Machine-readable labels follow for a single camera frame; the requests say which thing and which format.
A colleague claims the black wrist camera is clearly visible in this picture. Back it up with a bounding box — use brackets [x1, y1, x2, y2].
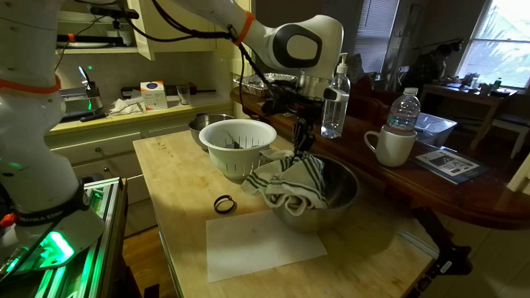
[260, 86, 303, 117]

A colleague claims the dark wooden counter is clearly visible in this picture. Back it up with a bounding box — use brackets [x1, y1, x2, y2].
[230, 87, 530, 231]

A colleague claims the white paper sheet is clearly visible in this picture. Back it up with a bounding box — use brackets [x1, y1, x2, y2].
[205, 211, 328, 284]

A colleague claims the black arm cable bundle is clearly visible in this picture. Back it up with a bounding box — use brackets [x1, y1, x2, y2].
[126, 0, 311, 112]

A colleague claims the clear sanitizer pump bottle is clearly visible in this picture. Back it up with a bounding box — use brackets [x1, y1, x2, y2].
[320, 52, 353, 140]

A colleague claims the black clamp mount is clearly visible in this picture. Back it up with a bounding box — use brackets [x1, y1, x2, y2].
[411, 205, 474, 278]

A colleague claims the cream drawer cabinet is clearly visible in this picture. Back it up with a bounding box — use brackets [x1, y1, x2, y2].
[43, 96, 237, 238]

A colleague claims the printed paper booklet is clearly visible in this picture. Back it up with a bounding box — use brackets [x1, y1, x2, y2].
[414, 147, 490, 185]

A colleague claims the aluminium foil tray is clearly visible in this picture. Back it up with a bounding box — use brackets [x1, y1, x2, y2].
[412, 110, 460, 147]

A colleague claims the orange strap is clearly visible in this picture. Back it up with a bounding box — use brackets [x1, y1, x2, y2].
[230, 11, 257, 44]
[0, 72, 65, 96]

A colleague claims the bright window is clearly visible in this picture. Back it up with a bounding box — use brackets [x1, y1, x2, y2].
[457, 0, 530, 89]

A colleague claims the white and green striped towel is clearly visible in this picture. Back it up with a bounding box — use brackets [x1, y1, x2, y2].
[240, 150, 328, 216]

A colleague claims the silver metal bowl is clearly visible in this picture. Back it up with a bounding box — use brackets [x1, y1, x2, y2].
[187, 112, 237, 147]
[263, 155, 361, 233]

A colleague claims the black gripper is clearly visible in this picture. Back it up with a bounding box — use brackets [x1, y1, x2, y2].
[290, 97, 325, 158]

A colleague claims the wooden desk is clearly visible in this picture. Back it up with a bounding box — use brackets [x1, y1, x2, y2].
[421, 81, 530, 158]

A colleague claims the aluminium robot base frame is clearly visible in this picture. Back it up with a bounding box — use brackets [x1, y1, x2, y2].
[0, 175, 129, 298]

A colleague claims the white plastic colander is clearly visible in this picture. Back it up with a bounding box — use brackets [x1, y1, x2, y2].
[197, 117, 278, 183]

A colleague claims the black rubber ring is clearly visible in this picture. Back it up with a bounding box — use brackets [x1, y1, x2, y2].
[212, 193, 238, 215]

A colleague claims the clear plastic water bottle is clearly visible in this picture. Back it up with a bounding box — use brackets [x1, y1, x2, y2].
[384, 86, 422, 135]

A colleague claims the white ceramic mug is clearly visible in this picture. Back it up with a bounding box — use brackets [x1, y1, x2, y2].
[363, 124, 419, 168]

